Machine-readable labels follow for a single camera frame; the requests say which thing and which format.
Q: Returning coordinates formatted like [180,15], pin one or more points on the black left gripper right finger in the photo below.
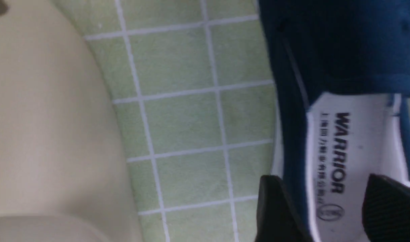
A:
[386,210]

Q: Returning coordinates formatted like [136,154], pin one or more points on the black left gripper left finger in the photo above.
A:
[277,218]

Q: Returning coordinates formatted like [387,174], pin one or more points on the navy canvas sneaker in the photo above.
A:
[342,75]

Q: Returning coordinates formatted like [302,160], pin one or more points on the green checkered floor mat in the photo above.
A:
[195,104]

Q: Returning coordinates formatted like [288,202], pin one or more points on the beige slide slipper right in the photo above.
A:
[61,151]

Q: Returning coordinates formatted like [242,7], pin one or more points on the beige slide slipper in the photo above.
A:
[61,151]
[47,229]

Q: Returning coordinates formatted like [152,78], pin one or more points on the beige slide slipper left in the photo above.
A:
[47,229]

